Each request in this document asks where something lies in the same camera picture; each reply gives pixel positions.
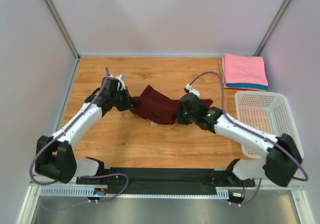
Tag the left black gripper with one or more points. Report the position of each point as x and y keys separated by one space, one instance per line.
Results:
x=126 y=98

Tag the right aluminium frame post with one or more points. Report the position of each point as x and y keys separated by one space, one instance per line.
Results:
x=273 y=26

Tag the white plastic basket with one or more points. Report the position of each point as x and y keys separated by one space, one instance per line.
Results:
x=268 y=112

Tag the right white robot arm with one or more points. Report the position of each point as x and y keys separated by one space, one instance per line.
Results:
x=278 y=159

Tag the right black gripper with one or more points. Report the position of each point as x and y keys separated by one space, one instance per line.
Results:
x=181 y=111

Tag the aluminium frame post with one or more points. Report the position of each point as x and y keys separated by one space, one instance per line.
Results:
x=57 y=19
x=273 y=26

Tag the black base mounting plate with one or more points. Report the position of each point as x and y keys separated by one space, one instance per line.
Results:
x=177 y=181

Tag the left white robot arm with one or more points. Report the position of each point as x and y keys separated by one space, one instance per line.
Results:
x=55 y=156

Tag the blue folded t-shirt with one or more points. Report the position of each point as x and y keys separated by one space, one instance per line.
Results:
x=247 y=85

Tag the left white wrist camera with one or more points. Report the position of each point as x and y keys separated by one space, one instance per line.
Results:
x=121 y=77

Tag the pink folded t-shirt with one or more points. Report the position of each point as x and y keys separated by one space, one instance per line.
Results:
x=244 y=70

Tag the left aluminium frame post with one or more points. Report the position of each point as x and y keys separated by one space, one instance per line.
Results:
x=57 y=19

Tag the maroon t-shirt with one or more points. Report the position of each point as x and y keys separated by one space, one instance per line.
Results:
x=158 y=108

